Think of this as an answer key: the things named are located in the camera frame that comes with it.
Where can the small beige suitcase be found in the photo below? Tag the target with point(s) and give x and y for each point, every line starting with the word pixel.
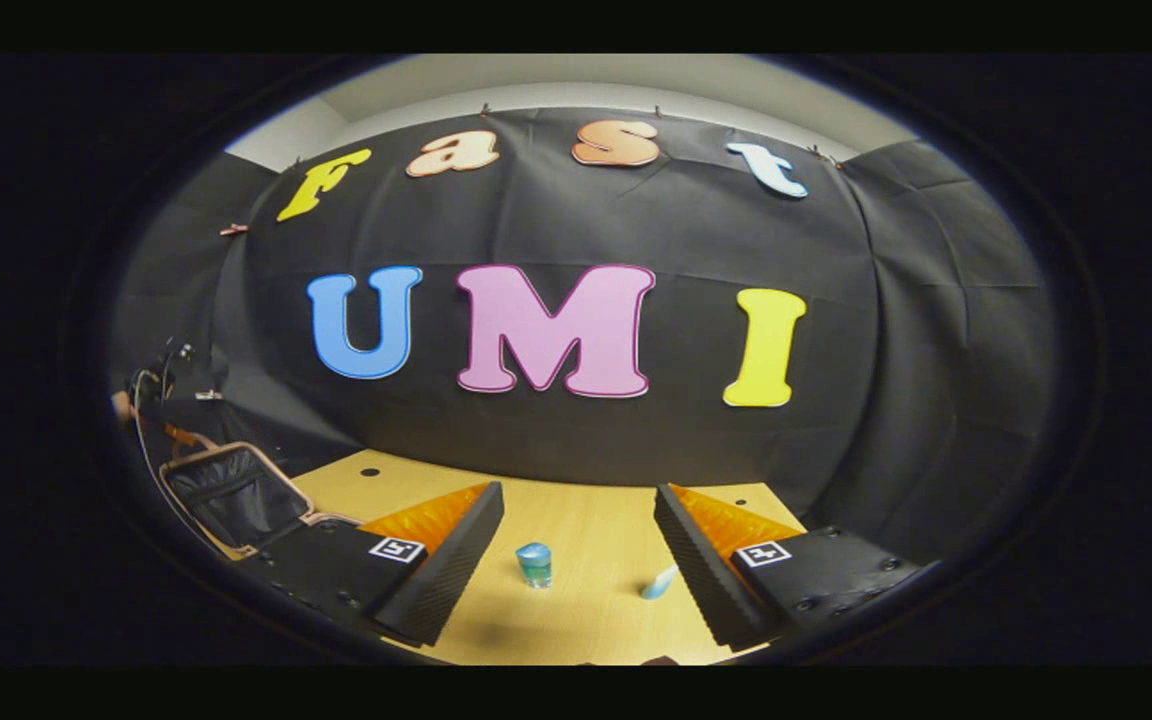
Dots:
pixel 236 495

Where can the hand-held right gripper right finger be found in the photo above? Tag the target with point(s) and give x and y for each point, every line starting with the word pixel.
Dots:
pixel 701 570

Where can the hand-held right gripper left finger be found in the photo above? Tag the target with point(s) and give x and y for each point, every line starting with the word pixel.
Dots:
pixel 441 570

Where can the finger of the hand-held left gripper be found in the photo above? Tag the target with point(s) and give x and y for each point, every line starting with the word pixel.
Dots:
pixel 186 437

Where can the light blue cosmetic tube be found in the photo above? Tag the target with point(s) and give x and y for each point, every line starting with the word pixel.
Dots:
pixel 658 583

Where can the blue green cosmetic bottle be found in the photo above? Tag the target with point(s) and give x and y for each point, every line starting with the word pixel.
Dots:
pixel 534 566

